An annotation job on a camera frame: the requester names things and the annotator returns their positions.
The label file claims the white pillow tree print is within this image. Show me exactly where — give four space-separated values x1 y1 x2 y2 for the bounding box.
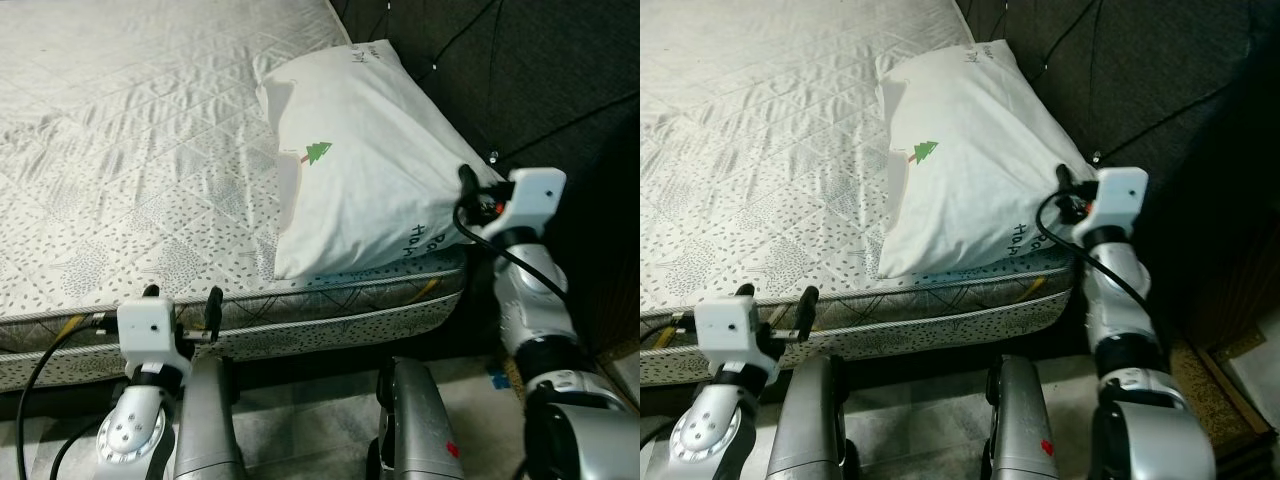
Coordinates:
255 40 506 281
875 40 1101 281

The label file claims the silver left robot leg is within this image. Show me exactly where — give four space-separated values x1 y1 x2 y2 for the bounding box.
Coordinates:
172 355 246 480
765 355 851 480

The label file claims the silver robot leg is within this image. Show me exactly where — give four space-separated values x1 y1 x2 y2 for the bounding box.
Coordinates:
365 357 466 480
172 355 246 480
980 355 1061 480
765 355 851 480

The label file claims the dark tufted headboard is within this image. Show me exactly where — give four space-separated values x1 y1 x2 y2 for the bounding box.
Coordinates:
955 0 1280 351
330 0 641 351

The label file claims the brown floor rug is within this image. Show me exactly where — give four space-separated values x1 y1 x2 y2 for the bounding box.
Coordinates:
1165 320 1280 456
590 335 641 406

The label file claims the white quilted mattress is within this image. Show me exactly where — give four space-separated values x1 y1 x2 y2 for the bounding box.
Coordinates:
0 0 471 391
640 0 1076 386

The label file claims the silver right robot leg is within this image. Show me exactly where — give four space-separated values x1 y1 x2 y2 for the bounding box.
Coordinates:
365 357 466 480
980 355 1061 480

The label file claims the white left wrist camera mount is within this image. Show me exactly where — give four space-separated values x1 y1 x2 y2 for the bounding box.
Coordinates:
693 297 769 379
117 297 193 379

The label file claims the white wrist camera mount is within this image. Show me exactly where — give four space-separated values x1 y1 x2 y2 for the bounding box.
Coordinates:
693 297 769 379
117 297 193 379
1095 167 1149 239
505 167 568 241

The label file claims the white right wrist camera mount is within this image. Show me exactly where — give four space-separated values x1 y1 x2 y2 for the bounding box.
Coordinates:
505 167 568 241
1095 167 1149 239

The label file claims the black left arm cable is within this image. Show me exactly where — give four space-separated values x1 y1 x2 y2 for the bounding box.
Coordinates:
15 315 121 480
640 315 698 451

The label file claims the dark bed frame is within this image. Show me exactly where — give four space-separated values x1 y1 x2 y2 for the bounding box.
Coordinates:
0 300 521 421
640 300 1111 421

